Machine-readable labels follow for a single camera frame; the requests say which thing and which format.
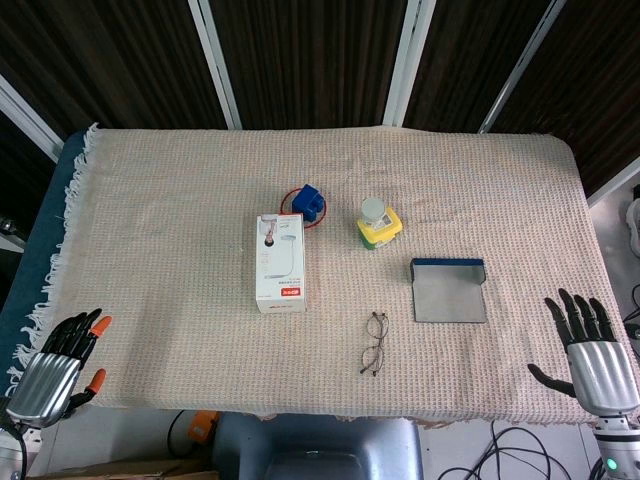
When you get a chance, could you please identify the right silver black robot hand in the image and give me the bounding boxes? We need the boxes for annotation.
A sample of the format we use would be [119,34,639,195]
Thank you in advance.
[527,287,640,416]

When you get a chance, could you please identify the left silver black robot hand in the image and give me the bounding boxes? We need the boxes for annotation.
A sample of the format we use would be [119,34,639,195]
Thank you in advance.
[5,308,112,429]

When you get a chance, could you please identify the thin-framed eyeglasses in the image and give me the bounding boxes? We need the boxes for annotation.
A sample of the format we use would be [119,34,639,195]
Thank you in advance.
[359,311,389,376]

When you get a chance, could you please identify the green tub yellow lid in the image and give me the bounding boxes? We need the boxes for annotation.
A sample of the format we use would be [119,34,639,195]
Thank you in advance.
[355,207,404,251]

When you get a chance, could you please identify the brown cardboard box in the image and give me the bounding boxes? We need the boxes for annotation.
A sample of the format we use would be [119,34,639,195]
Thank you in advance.
[27,457,221,480]

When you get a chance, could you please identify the teal table pad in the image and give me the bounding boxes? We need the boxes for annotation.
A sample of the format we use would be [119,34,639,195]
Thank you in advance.
[0,130,94,399]

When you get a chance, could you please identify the grey metal table fixture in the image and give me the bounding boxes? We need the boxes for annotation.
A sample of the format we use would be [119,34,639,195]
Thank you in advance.
[0,215,27,252]

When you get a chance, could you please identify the orange floor object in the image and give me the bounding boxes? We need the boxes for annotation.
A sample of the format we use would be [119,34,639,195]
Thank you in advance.
[188,410,220,445]

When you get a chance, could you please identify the beige waffle fringed cloth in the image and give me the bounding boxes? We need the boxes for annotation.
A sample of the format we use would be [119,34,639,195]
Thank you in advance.
[8,123,634,431]

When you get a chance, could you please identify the white lamp carton box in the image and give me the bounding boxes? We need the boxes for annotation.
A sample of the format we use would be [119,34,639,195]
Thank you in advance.
[254,213,309,315]

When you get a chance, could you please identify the small white jar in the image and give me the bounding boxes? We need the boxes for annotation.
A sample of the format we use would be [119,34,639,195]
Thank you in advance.
[361,196,387,226]

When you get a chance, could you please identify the grey blue robot torso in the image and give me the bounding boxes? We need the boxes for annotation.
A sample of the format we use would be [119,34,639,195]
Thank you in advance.
[212,412,424,480]

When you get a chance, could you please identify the blue plastic toy block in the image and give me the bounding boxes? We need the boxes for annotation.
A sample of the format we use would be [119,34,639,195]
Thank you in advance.
[291,184,325,224]

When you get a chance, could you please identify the tangled black floor cable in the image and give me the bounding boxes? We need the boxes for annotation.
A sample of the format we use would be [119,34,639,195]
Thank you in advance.
[434,419,609,480]

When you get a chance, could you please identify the white partition frame post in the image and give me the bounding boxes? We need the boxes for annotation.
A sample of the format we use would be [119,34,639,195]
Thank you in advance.
[478,0,569,134]
[587,157,640,207]
[188,0,244,130]
[0,74,65,162]
[382,0,436,127]

